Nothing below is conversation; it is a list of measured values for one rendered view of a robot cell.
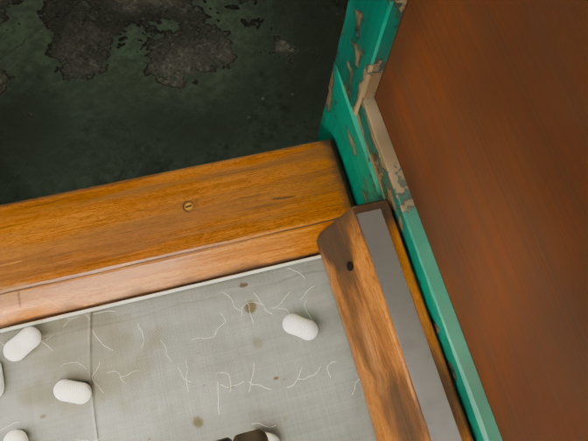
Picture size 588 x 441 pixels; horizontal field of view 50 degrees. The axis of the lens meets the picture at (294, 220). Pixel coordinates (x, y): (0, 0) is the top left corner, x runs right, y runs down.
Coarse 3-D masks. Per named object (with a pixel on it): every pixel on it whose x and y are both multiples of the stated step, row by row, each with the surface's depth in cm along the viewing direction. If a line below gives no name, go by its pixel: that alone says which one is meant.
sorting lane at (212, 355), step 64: (320, 256) 64; (64, 320) 60; (128, 320) 60; (192, 320) 60; (256, 320) 61; (320, 320) 62; (128, 384) 58; (192, 384) 58; (256, 384) 59; (320, 384) 59
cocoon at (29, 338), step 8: (24, 328) 57; (32, 328) 57; (16, 336) 57; (24, 336) 57; (32, 336) 57; (40, 336) 58; (8, 344) 56; (16, 344) 56; (24, 344) 57; (32, 344) 57; (8, 352) 56; (16, 352) 56; (24, 352) 57; (16, 360) 57
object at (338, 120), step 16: (336, 80) 62; (336, 96) 63; (336, 112) 64; (352, 112) 60; (320, 128) 72; (336, 128) 66; (352, 128) 60; (336, 144) 67; (352, 144) 61; (352, 160) 63; (368, 160) 58; (352, 176) 64; (368, 176) 58; (352, 192) 65; (368, 192) 59
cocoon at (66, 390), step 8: (56, 384) 56; (64, 384) 56; (72, 384) 56; (80, 384) 56; (56, 392) 55; (64, 392) 55; (72, 392) 55; (80, 392) 55; (88, 392) 56; (64, 400) 56; (72, 400) 55; (80, 400) 55
